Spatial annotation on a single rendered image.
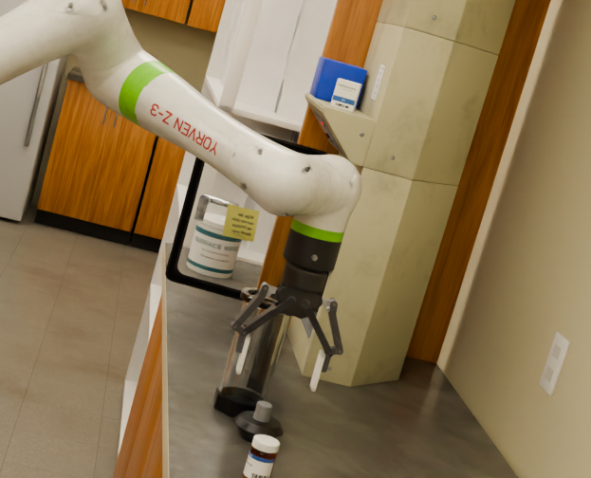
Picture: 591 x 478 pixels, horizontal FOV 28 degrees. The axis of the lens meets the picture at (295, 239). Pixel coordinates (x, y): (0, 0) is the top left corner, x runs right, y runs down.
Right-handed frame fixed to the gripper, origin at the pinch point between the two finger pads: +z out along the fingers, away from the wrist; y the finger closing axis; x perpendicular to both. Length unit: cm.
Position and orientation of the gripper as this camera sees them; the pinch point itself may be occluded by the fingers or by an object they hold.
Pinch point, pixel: (277, 374)
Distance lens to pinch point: 211.1
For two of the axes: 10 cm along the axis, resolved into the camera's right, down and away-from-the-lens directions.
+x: 1.0, 2.1, -9.7
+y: -9.6, -2.4, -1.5
